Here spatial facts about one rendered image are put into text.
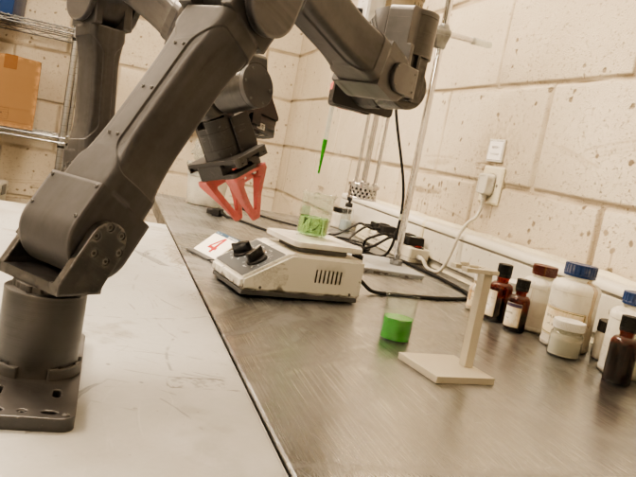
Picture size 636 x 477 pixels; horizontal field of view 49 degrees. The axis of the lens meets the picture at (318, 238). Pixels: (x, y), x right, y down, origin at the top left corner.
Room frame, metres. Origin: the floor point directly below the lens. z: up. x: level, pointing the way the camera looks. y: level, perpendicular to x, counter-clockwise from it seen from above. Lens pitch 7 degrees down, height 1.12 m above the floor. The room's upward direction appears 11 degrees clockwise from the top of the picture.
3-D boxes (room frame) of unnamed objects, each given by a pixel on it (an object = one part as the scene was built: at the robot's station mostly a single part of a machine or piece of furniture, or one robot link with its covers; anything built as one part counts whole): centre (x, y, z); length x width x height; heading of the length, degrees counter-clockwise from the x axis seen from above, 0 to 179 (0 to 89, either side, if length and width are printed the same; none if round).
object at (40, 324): (0.54, 0.20, 0.94); 0.20 x 0.07 x 0.08; 18
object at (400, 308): (0.89, -0.12, 0.93); 0.04 x 0.04 x 0.06
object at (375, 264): (1.49, -0.07, 0.91); 0.30 x 0.20 x 0.01; 108
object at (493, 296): (1.15, -0.32, 0.95); 0.04 x 0.04 x 0.10
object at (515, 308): (1.09, -0.33, 0.94); 0.03 x 0.03 x 0.08
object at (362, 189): (1.50, -0.08, 1.17); 0.07 x 0.07 x 0.25
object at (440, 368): (0.78, -0.17, 0.96); 0.08 x 0.08 x 0.13; 26
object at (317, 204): (1.09, 0.01, 1.02); 0.06 x 0.05 x 0.08; 71
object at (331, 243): (1.08, 0.01, 0.98); 0.12 x 0.12 x 0.01; 29
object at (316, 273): (1.07, 0.03, 0.94); 0.22 x 0.13 x 0.08; 119
